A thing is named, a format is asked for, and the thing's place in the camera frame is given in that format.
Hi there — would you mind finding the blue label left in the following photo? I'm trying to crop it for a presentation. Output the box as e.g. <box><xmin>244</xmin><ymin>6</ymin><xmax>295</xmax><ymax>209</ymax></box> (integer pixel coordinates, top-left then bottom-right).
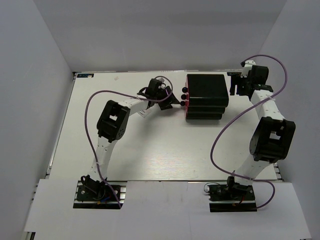
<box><xmin>76</xmin><ymin>73</ymin><xmax>94</xmax><ymax>78</ymax></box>

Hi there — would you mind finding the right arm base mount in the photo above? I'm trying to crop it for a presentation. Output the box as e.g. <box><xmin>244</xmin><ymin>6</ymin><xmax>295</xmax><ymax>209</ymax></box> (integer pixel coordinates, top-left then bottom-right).
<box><xmin>203</xmin><ymin>182</ymin><xmax>257</xmax><ymax>213</ymax></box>

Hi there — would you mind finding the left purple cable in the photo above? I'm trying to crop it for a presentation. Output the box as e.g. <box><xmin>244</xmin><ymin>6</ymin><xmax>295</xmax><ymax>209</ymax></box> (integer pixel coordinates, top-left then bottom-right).
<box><xmin>84</xmin><ymin>75</ymin><xmax>175</xmax><ymax>209</ymax></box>

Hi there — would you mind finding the blue label right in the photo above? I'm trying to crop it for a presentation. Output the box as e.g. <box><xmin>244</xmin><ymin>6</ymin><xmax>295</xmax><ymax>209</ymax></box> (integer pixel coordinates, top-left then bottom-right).
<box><xmin>227</xmin><ymin>72</ymin><xmax>242</xmax><ymax>76</ymax></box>

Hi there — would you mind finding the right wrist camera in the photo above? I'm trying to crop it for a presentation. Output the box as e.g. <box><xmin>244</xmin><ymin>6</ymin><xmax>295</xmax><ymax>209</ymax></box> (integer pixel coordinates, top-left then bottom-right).
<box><xmin>240</xmin><ymin>60</ymin><xmax>256</xmax><ymax>78</ymax></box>

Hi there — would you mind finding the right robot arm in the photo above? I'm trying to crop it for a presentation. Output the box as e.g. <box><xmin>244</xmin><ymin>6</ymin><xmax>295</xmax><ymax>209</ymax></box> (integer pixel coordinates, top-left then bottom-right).
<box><xmin>225</xmin><ymin>60</ymin><xmax>296</xmax><ymax>200</ymax></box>

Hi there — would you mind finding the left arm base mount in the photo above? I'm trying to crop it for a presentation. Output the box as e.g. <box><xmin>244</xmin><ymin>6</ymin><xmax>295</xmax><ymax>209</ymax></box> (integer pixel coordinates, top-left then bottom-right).
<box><xmin>73</xmin><ymin>175</ymin><xmax>127</xmax><ymax>210</ymax></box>

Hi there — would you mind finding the black drawer organizer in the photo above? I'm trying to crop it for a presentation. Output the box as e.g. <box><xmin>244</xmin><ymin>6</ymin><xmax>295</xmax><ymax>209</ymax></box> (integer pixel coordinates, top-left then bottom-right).
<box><xmin>186</xmin><ymin>73</ymin><xmax>229</xmax><ymax>121</ymax></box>

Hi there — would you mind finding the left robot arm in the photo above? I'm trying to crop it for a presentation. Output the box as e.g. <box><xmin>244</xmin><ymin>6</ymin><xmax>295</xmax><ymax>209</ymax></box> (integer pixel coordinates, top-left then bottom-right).
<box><xmin>84</xmin><ymin>75</ymin><xmax>180</xmax><ymax>200</ymax></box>

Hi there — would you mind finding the blue label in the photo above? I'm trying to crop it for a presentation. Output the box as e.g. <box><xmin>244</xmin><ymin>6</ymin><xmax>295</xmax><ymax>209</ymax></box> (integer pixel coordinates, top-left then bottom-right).
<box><xmin>76</xmin><ymin>73</ymin><xmax>94</xmax><ymax>78</ymax></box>
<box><xmin>227</xmin><ymin>72</ymin><xmax>242</xmax><ymax>76</ymax></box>

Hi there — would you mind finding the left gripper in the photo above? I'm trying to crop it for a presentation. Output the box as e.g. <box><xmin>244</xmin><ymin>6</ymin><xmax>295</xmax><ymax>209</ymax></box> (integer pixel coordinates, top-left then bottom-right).
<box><xmin>154</xmin><ymin>85</ymin><xmax>180</xmax><ymax>110</ymax></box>

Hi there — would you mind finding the white labelled card box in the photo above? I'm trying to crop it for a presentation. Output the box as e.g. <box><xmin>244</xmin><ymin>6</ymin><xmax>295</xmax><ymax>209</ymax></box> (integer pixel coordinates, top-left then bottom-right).
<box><xmin>138</xmin><ymin>109</ymin><xmax>151</xmax><ymax>118</ymax></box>

